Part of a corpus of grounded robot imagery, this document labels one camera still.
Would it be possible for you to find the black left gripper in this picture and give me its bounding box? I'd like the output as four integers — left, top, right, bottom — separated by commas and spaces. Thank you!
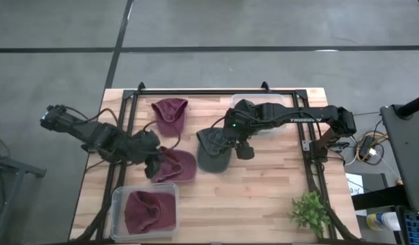
129, 130, 163, 180

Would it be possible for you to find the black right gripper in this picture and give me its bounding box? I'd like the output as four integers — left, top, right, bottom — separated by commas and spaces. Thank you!
220, 98, 262, 161

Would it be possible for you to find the dark green baseball cap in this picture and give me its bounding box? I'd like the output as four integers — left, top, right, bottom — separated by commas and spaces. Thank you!
196, 127, 233, 174

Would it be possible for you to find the maroon baseball cap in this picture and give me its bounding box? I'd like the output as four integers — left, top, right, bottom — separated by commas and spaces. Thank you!
150, 146, 198, 185
124, 190, 177, 235
151, 97, 189, 138

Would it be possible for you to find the clear plastic bin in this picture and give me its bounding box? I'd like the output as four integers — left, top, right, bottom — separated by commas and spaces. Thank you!
110, 182, 180, 242
229, 93, 287, 137

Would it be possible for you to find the green plant in white pot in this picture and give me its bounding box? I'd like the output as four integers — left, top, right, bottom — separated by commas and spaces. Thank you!
288, 190, 331, 239

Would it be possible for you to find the white paper sheet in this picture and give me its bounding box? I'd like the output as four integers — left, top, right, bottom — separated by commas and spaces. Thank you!
345, 172, 365, 197

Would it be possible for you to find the black power box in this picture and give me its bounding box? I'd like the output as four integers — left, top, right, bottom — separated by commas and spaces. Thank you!
356, 134, 379, 163

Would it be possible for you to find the grey metal stand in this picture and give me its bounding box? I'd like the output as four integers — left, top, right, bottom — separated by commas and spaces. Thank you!
0, 135, 47, 245

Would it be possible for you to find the white bottle yellow cap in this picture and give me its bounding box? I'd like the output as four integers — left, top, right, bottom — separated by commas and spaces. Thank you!
365, 211, 403, 232

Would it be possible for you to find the dark grey computer monitor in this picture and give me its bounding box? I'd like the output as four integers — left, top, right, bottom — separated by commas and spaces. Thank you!
380, 103, 419, 212

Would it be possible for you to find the black monitor pole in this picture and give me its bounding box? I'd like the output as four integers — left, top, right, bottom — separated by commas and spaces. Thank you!
396, 92, 419, 119

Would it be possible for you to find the laptop with blue keyboard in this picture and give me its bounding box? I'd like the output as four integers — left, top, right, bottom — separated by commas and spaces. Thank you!
401, 210, 419, 245

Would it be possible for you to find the black aluminium table frame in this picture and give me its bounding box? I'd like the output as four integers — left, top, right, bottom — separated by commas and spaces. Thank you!
73, 81, 363, 245

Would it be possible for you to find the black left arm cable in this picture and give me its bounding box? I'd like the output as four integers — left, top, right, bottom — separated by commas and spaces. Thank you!
61, 105, 119, 127

